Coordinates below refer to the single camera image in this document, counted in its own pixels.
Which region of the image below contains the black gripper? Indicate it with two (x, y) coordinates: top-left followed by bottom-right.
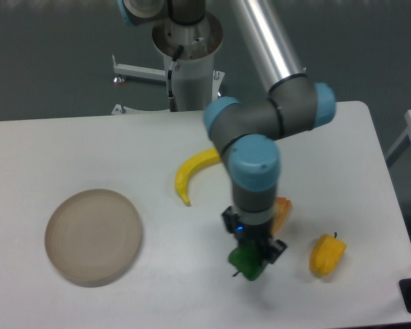
(221, 206), (287, 266)

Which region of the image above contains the green toy bell pepper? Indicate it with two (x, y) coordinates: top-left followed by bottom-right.
(227, 241), (266, 281)

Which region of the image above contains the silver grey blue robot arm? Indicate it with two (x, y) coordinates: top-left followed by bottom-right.
(118, 1), (336, 265)

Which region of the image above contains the yellow toy bell pepper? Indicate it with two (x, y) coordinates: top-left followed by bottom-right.
(309, 232), (347, 278)

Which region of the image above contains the toy pastry turnover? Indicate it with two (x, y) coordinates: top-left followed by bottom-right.
(271, 197), (292, 235)

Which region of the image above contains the yellow toy banana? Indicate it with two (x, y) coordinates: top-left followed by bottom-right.
(174, 148), (221, 207)

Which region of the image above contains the beige round plate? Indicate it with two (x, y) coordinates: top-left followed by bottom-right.
(45, 188), (143, 288)

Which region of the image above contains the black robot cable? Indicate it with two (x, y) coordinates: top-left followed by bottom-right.
(166, 45), (184, 112)

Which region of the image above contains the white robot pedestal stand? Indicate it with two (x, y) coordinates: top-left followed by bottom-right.
(112, 12), (225, 112)

